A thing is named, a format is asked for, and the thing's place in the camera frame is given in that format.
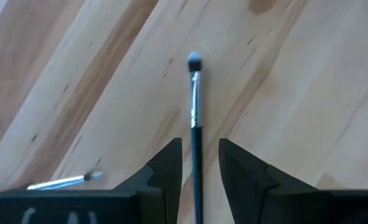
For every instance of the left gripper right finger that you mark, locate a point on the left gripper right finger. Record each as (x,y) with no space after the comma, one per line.
(249,193)

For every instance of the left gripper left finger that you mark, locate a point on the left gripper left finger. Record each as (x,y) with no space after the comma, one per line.
(165,186)

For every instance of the round-tipped black makeup brush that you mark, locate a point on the round-tipped black makeup brush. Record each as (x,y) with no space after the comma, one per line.
(196,102)

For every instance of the small silver-ferrule makeup brush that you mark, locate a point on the small silver-ferrule makeup brush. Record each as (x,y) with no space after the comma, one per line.
(59,182)

